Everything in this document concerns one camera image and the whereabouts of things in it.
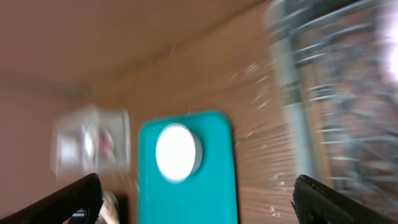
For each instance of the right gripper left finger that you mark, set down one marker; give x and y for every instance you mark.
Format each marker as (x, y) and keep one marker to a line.
(84, 194)

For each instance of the clear plastic waste bin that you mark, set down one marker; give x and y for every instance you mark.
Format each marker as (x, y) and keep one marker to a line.
(67, 157)

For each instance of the teal serving tray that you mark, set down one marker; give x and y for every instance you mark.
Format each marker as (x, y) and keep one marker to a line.
(208, 195)

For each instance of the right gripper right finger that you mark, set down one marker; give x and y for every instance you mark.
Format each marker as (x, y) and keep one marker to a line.
(316, 203)

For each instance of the red sauce packet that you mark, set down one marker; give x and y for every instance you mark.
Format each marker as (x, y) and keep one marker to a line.
(106, 145)

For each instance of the white paper napkin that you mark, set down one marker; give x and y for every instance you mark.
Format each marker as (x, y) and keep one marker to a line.
(88, 138)

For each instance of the small pink plate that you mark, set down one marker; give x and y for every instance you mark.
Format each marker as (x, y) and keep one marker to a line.
(178, 153)

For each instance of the grey dishwasher rack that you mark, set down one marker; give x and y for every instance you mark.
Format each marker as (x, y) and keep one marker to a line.
(337, 67)

